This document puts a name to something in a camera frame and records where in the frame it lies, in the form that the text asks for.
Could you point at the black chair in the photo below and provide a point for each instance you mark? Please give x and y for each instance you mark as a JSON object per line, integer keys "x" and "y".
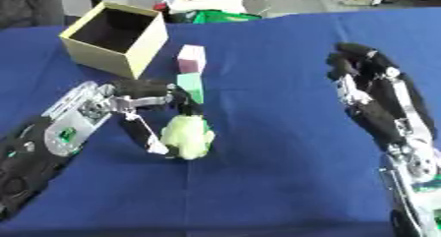
{"x": 40, "y": 3}

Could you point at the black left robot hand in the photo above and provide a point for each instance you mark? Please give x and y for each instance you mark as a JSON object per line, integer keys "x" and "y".
{"x": 143, "y": 87}

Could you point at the pale green soft toy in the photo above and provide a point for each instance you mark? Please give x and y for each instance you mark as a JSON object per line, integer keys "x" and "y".
{"x": 187, "y": 136}

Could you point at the tan cardboard box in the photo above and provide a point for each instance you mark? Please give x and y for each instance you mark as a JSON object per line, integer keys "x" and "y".
{"x": 118, "y": 37}

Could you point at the green bag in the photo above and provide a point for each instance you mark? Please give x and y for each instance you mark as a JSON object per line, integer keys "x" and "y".
{"x": 221, "y": 17}

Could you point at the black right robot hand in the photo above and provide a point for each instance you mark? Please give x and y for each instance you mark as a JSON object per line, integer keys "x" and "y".
{"x": 382, "y": 96}

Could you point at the pink and white block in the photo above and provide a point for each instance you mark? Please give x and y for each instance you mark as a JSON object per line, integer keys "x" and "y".
{"x": 192, "y": 59}

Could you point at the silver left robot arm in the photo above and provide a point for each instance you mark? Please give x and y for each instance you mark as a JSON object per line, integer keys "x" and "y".
{"x": 52, "y": 139}

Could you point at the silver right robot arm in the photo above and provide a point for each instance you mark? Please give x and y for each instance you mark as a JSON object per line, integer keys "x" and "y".
{"x": 416, "y": 185}

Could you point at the green block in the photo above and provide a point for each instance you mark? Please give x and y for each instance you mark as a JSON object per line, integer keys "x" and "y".
{"x": 192, "y": 86}

